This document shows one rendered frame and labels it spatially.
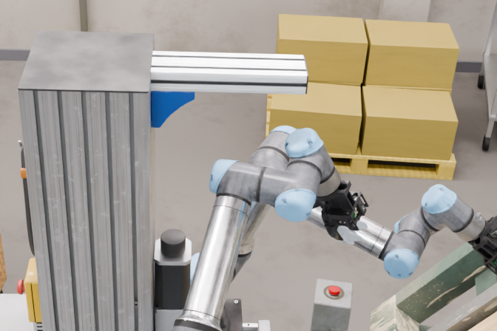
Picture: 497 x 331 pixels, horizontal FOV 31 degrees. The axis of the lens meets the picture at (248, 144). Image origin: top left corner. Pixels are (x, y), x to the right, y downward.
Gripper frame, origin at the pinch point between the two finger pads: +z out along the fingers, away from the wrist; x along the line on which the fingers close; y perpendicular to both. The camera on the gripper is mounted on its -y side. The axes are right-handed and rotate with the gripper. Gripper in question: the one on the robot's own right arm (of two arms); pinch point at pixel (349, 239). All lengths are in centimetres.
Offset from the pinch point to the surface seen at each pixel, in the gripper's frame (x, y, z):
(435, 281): 35, -11, 71
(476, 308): 20, 10, 58
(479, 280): 38, 3, 71
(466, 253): 42, 0, 63
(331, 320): 17, -40, 71
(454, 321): 18, 3, 62
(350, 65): 225, -144, 153
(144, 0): 248, -288, 111
